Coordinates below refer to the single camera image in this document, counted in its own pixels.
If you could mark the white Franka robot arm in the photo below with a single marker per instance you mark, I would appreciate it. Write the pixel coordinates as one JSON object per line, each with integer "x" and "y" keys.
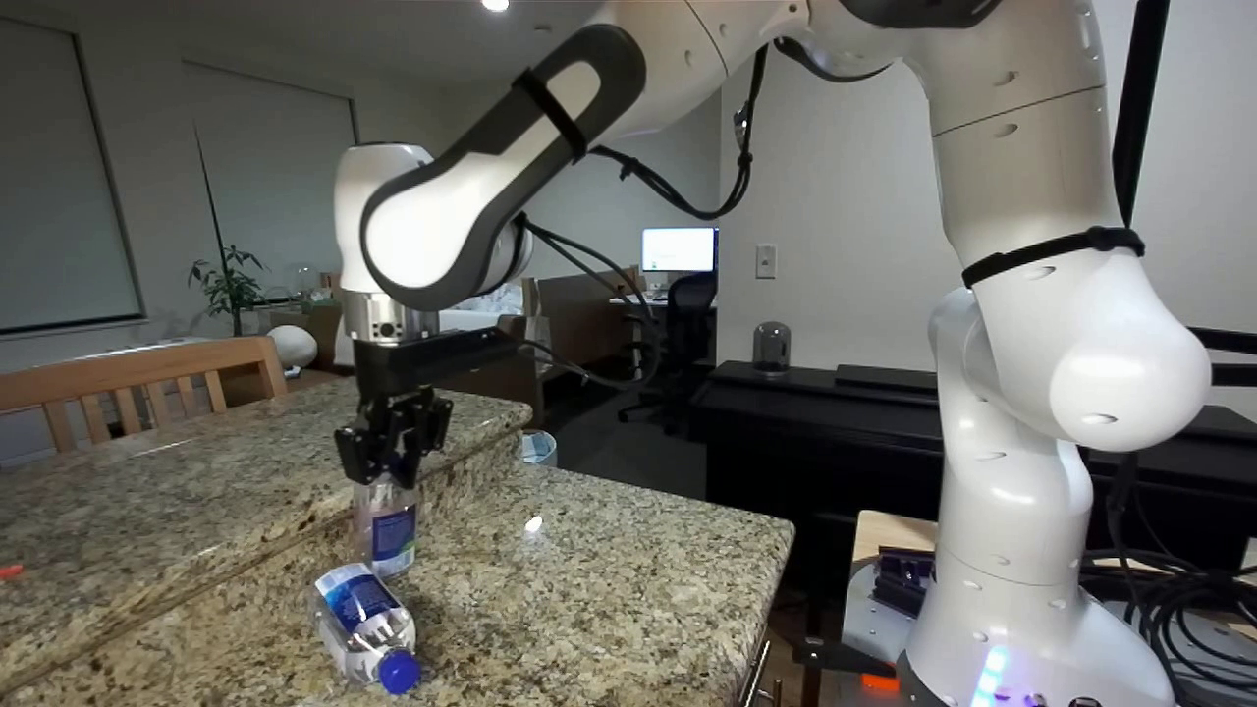
{"x": 1045, "y": 393}

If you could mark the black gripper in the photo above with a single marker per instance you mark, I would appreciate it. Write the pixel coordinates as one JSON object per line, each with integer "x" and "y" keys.
{"x": 396, "y": 385}

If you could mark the black stand pole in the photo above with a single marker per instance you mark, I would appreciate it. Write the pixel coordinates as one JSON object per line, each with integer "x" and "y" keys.
{"x": 1140, "y": 103}

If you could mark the black office chair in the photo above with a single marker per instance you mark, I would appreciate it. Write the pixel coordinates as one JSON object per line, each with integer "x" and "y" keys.
{"x": 688, "y": 328}

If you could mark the clear blue-capped water bottle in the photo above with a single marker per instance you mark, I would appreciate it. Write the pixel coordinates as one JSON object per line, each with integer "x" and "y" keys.
{"x": 390, "y": 537}
{"x": 360, "y": 614}

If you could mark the small orange object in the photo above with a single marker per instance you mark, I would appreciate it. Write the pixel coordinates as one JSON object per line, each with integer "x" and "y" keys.
{"x": 880, "y": 686}

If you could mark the clear glass cup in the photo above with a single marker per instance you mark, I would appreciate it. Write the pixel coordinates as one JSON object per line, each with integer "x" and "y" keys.
{"x": 538, "y": 449}

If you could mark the brown armchair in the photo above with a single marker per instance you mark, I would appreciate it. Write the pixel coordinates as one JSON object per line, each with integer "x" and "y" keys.
{"x": 576, "y": 319}

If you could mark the wooden board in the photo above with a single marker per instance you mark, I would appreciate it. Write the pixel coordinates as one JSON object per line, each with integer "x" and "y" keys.
{"x": 889, "y": 531}

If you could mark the white wall screen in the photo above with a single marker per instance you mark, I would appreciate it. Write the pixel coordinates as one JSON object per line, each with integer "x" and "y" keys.
{"x": 262, "y": 172}
{"x": 65, "y": 182}

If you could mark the lit computer monitor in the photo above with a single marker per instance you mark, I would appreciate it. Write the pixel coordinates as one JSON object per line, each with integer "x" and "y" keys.
{"x": 675, "y": 248}

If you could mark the black low cabinet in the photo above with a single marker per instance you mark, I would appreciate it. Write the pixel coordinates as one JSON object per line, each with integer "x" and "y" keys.
{"x": 838, "y": 432}

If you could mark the white wall outlet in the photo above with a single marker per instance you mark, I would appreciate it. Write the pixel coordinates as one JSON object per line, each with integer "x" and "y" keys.
{"x": 762, "y": 261}

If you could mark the blue black device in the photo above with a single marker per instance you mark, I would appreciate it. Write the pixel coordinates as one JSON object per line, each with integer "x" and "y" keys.
{"x": 904, "y": 584}

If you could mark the white round object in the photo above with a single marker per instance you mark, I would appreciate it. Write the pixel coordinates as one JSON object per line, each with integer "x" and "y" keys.
{"x": 293, "y": 347}

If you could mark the wooden slat-back chair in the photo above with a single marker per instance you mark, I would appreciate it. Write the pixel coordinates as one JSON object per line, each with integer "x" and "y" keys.
{"x": 131, "y": 360}

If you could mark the green potted plant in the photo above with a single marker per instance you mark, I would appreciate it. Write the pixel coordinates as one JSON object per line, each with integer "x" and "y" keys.
{"x": 231, "y": 279}

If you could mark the grey cylinder speaker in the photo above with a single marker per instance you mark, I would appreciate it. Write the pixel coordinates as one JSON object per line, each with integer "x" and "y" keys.
{"x": 772, "y": 343}

